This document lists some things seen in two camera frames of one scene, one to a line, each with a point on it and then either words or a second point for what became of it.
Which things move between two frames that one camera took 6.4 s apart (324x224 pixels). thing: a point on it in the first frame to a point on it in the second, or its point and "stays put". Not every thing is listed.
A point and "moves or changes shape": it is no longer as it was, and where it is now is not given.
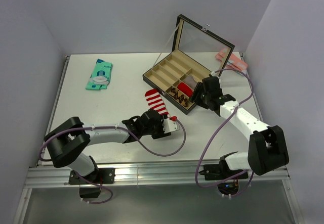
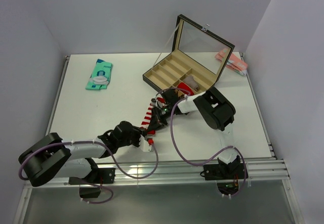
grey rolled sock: x=190 y=80 stays put
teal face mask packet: x=100 y=76 stays put
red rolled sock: x=185 y=89 stays put
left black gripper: x=161 y=133 to x=138 y=131
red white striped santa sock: x=156 y=102 moves or changes shape
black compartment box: x=197 y=52 stays put
